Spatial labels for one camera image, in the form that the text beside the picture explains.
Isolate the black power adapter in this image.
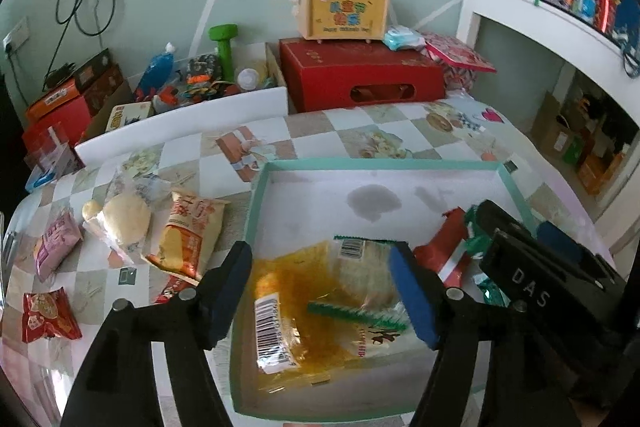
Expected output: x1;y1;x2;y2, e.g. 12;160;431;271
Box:
44;64;76;88

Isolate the white and yellow card box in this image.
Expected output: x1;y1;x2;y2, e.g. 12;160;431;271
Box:
104;101;155;132

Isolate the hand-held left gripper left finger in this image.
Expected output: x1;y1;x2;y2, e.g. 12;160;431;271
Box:
60;241;253;427

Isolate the blue plastic bottle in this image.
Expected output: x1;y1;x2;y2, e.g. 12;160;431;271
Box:
135;43;177;100

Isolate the light blue wipes pack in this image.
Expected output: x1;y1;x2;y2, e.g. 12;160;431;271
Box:
382;26;427;52

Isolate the yellow carry box with handle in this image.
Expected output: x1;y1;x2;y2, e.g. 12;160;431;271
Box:
289;0;390;44

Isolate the pile of colourful toys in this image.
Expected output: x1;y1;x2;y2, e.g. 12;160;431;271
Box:
175;56;236;100

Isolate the pink snack packet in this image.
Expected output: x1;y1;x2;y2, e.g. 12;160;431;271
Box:
32;207;85;280

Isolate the white wall outlet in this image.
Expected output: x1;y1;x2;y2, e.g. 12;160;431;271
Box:
2;21;28;55

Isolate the bread bun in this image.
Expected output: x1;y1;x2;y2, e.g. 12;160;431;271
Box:
97;164;173;265

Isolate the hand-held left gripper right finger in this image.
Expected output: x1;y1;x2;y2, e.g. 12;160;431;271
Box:
389;241;576;427

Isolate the clear yellow snack bag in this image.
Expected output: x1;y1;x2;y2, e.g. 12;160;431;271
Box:
247;243;401;395

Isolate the plain red box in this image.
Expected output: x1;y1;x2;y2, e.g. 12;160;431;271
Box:
21;94;96;158

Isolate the orange flat box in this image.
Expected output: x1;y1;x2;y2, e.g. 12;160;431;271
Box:
25;79;83;122

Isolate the red packet with white stripe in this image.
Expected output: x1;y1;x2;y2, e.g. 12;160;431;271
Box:
412;207;476;288

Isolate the white and orange snack packet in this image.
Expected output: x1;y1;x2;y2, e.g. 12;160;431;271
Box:
350;324;426;358

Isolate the large red gift box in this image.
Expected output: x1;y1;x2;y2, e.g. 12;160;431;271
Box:
278;38;447;114

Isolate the dark brown box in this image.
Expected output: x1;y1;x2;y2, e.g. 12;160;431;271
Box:
72;48;126;118

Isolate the white shelf unit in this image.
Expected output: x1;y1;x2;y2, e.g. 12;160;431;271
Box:
456;0;640;228

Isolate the small yellow cake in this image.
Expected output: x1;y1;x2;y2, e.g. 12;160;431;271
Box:
81;199;106;223

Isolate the orange and yellow snack packet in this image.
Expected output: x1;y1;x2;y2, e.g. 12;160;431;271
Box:
142;189;232;285

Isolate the black cable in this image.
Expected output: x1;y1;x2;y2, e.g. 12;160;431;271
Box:
47;0;118;82

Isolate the white foam board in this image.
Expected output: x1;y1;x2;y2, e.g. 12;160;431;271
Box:
74;87;290;168

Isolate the blue tissue pack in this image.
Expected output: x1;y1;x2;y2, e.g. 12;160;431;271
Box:
24;169;58;192

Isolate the clear plastic box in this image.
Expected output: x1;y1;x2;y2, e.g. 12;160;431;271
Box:
27;123;86;180

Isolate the brown cardboard box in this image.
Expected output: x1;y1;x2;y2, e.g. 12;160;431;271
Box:
80;42;290;142

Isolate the clear noodle packet green trim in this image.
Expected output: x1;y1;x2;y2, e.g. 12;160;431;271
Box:
306;234;418;328

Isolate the dark green snack packet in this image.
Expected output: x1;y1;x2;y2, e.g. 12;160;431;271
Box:
462;206;493;258

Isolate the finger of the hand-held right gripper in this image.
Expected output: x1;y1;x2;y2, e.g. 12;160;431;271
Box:
472;199;539;243
537;221;618;280

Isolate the green dumbbell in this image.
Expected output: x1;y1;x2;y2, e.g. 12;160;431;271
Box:
208;24;240;82

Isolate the mint green tray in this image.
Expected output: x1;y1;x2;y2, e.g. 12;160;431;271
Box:
229;159;543;423

